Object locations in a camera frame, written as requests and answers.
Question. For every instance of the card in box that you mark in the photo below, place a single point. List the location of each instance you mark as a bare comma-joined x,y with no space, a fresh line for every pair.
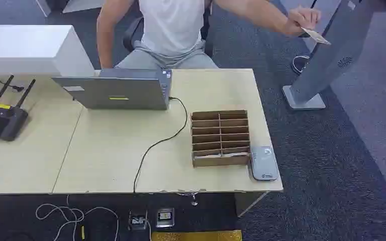
224,154

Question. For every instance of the white desk partition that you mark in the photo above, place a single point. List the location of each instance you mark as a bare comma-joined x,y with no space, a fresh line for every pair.
30,50

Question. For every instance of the open floor socket box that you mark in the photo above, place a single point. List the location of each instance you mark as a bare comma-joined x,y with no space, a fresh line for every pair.
137,220

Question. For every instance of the pale card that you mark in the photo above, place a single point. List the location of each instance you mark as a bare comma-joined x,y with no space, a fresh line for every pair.
317,37

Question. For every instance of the steel floor socket plate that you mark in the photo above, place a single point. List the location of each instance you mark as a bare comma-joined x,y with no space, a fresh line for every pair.
165,217

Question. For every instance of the person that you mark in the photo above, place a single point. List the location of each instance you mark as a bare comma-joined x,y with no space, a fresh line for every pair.
171,30

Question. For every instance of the wooden card box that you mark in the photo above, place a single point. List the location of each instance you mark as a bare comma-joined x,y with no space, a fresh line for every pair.
220,138

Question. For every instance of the grey laptop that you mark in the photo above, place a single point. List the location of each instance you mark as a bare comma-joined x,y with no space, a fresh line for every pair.
119,91

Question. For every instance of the grey card reader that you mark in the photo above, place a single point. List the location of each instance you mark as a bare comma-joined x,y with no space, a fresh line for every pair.
263,163

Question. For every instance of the person's left hand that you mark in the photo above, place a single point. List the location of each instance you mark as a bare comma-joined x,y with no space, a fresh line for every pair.
301,21

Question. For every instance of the yellow floor strip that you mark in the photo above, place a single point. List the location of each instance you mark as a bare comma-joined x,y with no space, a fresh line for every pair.
196,235

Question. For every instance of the dark shoe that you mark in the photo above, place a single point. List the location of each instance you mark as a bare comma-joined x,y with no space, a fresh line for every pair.
300,64

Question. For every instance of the black router with antennas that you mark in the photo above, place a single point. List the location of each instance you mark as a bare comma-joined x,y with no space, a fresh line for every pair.
1,116

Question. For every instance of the grey kiosk stand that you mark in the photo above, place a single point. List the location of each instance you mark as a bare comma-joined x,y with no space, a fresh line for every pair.
329,56

